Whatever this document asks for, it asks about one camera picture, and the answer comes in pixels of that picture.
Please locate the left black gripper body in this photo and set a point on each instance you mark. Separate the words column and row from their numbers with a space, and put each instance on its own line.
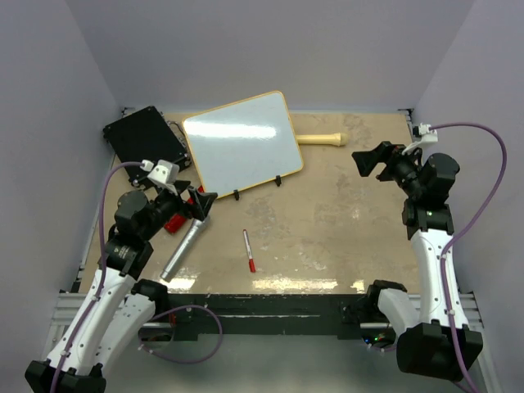
column 168, row 204

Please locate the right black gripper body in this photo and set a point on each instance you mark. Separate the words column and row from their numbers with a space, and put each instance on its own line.
column 407, row 171

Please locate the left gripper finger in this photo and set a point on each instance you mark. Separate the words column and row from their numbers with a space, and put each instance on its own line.
column 204, row 201
column 187, row 190

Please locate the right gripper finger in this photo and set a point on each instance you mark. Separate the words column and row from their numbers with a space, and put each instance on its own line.
column 366, row 161
column 388, row 173

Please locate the yellow framed whiteboard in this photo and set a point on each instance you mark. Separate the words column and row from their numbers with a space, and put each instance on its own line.
column 243, row 144

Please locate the red whiteboard marker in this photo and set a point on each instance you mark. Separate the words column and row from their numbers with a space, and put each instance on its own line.
column 251, row 261

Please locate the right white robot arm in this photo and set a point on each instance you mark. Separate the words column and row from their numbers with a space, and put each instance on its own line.
column 433, row 339

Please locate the red glitter toy microphone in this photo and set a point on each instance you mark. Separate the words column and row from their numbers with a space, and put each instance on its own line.
column 179, row 219

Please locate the silver toy microphone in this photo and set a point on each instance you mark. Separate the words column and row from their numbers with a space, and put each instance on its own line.
column 177, row 258

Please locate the cream toy microphone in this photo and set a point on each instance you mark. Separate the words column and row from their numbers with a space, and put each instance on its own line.
column 333, row 139

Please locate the black carrying case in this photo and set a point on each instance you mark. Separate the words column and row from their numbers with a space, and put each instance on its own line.
column 145, row 135

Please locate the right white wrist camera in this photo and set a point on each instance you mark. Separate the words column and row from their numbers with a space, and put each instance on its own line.
column 423, row 137

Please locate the wire whiteboard stand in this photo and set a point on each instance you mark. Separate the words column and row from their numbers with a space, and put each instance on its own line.
column 277, row 180

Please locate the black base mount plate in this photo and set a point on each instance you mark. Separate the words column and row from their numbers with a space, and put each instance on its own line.
column 346, row 317

